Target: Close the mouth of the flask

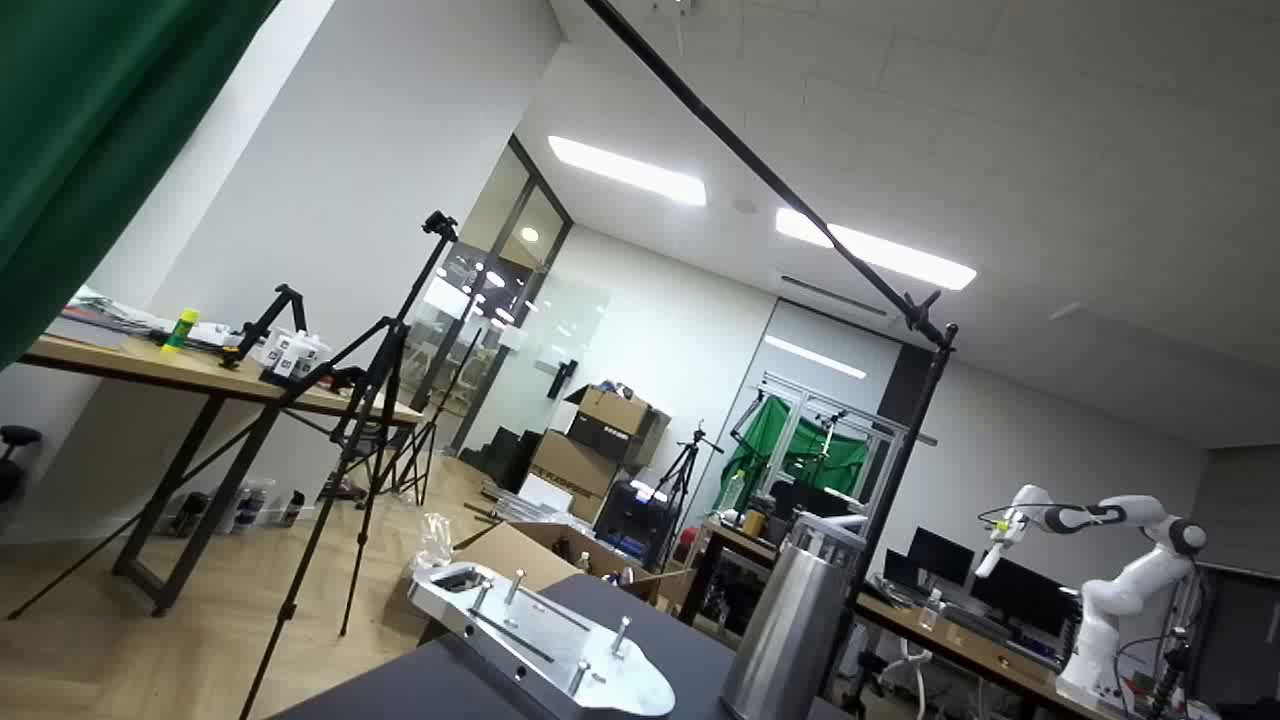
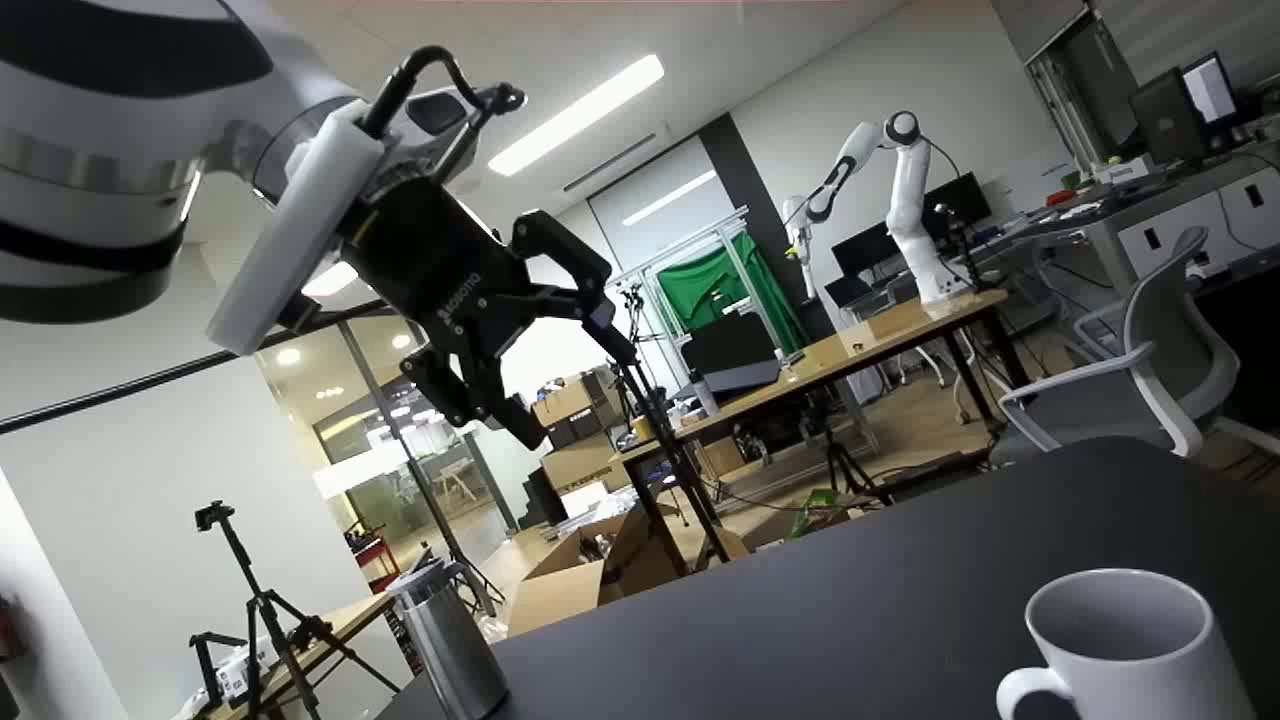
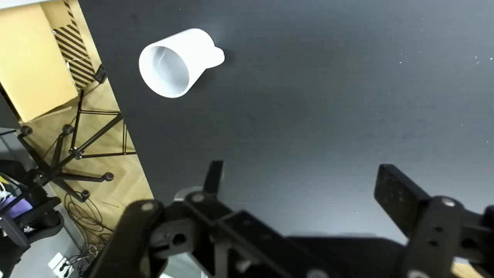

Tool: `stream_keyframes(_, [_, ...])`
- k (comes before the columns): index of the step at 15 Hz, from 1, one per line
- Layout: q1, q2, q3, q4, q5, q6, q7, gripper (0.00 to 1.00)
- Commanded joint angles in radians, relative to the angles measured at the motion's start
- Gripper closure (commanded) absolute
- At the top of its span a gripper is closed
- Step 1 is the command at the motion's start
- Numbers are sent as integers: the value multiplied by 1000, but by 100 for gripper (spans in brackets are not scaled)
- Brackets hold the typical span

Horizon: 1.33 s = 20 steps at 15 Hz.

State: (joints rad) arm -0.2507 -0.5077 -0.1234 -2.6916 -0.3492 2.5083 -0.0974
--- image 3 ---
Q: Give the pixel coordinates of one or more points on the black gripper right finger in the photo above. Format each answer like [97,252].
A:
[398,197]

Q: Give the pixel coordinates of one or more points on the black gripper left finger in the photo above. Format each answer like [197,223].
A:
[213,177]

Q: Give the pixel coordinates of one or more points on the white plastic cup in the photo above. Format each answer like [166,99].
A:
[171,66]

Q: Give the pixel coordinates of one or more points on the black tripod stand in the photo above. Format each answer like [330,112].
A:
[66,150]

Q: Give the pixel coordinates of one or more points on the brown cardboard box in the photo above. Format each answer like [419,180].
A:
[43,55]

